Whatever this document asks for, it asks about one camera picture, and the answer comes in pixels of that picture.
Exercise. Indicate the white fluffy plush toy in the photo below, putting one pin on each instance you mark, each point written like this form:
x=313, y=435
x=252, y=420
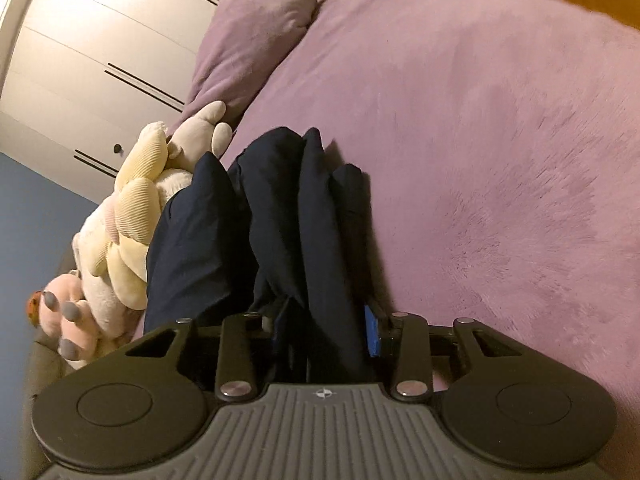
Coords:
x=90, y=244

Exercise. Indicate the dark navy garment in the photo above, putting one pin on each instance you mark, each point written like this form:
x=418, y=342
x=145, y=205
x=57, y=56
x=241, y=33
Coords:
x=281, y=231

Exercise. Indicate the white wardrobe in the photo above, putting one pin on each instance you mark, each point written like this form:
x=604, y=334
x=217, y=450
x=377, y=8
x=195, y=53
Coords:
x=81, y=78

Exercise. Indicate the beige plush bunny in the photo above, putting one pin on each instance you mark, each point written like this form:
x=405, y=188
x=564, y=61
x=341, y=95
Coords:
x=205, y=132

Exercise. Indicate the pink plush with grey claws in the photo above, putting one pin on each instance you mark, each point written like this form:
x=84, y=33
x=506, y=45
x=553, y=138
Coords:
x=61, y=311

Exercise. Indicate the purple pillow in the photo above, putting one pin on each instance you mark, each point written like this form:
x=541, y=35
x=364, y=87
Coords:
x=245, y=42

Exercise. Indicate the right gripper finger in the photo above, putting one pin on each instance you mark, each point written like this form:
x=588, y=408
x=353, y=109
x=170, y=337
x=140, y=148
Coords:
x=373, y=336

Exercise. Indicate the yellow flower plush pillow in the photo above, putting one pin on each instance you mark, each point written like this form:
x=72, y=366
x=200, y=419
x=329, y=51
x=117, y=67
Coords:
x=132, y=214

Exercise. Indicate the purple bed blanket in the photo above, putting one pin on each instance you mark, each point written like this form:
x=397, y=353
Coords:
x=501, y=139

